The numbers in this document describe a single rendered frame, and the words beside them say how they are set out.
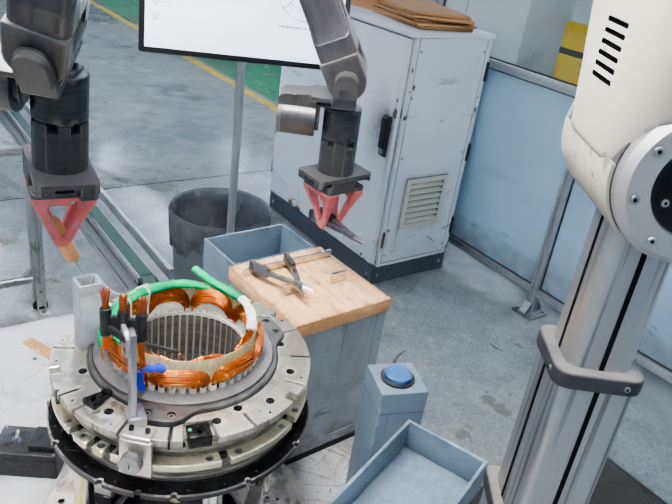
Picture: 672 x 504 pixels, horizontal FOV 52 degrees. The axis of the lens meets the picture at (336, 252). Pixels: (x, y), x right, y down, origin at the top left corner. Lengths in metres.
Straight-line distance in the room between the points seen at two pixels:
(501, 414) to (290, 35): 1.62
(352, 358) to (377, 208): 2.08
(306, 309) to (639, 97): 0.59
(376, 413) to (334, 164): 0.38
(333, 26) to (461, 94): 2.28
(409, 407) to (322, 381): 0.19
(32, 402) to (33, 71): 0.77
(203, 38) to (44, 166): 1.09
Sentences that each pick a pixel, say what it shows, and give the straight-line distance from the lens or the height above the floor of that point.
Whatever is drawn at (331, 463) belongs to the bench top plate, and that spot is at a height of 0.78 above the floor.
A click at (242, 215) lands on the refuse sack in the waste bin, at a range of 2.78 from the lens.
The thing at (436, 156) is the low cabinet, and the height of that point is 0.64.
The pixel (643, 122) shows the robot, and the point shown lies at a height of 1.48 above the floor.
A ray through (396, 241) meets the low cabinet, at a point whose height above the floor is 0.22.
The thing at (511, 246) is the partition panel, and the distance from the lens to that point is 3.44.
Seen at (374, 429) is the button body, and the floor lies 0.97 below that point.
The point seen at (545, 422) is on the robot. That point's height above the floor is 1.09.
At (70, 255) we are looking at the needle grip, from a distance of 0.86.
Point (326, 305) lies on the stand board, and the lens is 1.08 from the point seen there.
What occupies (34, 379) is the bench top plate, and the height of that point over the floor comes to 0.78.
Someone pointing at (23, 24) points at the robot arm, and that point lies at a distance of 0.68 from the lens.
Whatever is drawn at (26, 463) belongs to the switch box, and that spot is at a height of 0.81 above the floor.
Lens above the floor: 1.62
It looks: 27 degrees down
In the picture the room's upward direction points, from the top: 8 degrees clockwise
